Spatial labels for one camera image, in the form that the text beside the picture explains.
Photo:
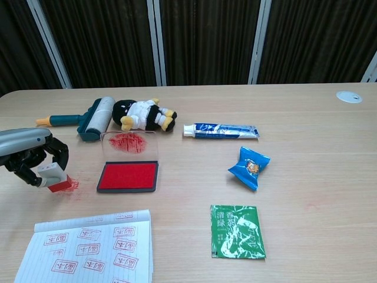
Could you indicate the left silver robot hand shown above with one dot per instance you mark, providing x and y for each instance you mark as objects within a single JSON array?
[{"x": 20, "y": 141}]

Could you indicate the white and red stamp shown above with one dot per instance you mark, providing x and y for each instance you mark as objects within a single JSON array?
[{"x": 60, "y": 185}]

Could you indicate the teal lint roller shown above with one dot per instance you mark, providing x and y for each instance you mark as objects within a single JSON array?
[{"x": 97, "y": 118}]

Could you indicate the red ink pad case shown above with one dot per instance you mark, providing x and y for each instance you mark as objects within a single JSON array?
[{"x": 128, "y": 177}]

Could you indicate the black and white plush toy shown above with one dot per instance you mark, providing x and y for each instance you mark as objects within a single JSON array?
[{"x": 141, "y": 113}]

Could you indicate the lined paper notebook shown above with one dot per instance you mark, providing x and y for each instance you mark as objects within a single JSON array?
[{"x": 103, "y": 244}]

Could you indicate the blue and white toothpaste tube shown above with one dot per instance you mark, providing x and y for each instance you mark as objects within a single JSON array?
[{"x": 221, "y": 131}]

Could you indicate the blue snack packet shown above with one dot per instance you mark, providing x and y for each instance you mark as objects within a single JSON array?
[{"x": 248, "y": 169}]

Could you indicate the green tea packet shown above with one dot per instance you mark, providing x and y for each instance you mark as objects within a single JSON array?
[{"x": 235, "y": 233}]

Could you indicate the white round table grommet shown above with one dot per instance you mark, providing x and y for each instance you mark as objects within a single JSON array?
[{"x": 347, "y": 96}]

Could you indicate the white partition post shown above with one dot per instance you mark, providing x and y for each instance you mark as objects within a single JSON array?
[
  {"x": 49, "y": 44},
  {"x": 371, "y": 70},
  {"x": 156, "y": 44},
  {"x": 259, "y": 44}
]

